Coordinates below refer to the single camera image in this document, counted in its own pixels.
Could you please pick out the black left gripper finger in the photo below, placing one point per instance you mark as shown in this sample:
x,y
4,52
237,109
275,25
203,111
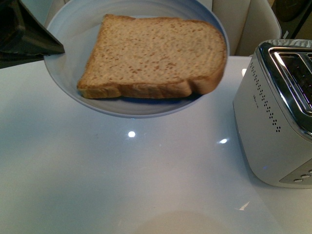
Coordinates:
x,y
22,38

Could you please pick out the slice of brown bread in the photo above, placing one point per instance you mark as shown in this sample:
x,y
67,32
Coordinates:
x,y
154,58

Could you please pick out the beige chair on right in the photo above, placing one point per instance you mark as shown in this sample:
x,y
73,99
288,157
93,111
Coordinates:
x,y
247,24

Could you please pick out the white and chrome toaster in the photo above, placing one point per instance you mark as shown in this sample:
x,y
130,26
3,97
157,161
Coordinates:
x,y
273,113

